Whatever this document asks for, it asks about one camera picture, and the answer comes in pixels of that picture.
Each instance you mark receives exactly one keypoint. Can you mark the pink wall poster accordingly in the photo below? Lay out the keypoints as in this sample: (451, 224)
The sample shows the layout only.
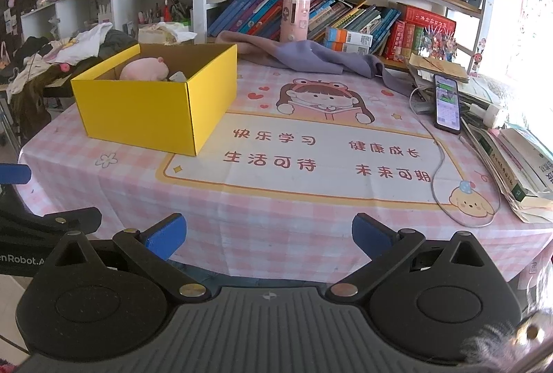
(533, 19)

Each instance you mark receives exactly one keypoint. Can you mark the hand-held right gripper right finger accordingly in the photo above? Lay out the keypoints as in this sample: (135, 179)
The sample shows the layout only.
(371, 234)

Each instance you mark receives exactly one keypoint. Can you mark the dark grey garment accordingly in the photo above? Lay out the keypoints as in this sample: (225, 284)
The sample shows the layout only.
(121, 39)

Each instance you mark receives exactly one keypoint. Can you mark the orange white carton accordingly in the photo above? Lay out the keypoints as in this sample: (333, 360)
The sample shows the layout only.
(352, 48)
(348, 36)

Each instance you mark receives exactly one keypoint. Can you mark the pink plush toy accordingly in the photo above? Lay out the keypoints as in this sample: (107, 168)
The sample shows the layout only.
(142, 70)

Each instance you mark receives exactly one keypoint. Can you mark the pink cartoon canister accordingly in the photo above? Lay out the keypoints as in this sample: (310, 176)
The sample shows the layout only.
(294, 19)

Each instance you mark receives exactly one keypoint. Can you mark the white power adapter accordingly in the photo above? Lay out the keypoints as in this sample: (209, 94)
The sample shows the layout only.
(488, 115)

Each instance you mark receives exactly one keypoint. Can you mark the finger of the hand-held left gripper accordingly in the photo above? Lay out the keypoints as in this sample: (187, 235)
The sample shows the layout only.
(43, 228)
(15, 173)

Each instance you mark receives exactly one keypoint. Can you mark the brown garment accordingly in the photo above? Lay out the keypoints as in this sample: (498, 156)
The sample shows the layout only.
(32, 101)

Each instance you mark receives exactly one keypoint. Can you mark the white t-shirt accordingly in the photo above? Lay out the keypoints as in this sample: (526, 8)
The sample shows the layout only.
(82, 42)

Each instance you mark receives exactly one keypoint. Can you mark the pink round toy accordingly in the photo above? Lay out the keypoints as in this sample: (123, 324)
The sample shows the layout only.
(65, 67)

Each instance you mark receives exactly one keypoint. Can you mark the yellow cardboard box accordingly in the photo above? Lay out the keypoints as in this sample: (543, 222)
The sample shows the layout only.
(142, 114)

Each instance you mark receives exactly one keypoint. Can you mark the row of colourful books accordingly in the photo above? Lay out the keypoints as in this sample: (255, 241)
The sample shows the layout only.
(259, 12)

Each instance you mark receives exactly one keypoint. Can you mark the pink checked printed tablecloth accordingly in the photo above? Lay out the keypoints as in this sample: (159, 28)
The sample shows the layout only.
(302, 222)

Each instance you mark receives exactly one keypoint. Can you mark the stack of red dictionaries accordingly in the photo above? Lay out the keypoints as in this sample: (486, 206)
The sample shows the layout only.
(410, 32)

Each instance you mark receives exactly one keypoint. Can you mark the white crumpled plastic bag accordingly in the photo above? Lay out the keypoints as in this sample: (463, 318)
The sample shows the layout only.
(166, 32)

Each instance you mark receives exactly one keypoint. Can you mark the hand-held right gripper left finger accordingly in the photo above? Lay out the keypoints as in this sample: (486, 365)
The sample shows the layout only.
(166, 235)

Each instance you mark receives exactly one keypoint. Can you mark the brown paper envelope stack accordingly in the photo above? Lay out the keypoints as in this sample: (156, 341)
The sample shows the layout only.
(438, 67)

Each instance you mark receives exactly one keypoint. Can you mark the stack of textbooks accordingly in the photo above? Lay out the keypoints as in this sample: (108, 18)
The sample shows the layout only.
(514, 165)

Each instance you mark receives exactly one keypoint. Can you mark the black smartphone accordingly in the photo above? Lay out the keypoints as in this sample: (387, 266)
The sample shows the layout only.
(447, 103)

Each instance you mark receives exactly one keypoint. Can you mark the cluster of pens and brushes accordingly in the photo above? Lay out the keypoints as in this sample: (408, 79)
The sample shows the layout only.
(166, 12)

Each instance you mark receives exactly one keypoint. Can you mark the lavender and mauve cloth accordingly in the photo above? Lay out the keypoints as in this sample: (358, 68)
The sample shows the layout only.
(319, 55)

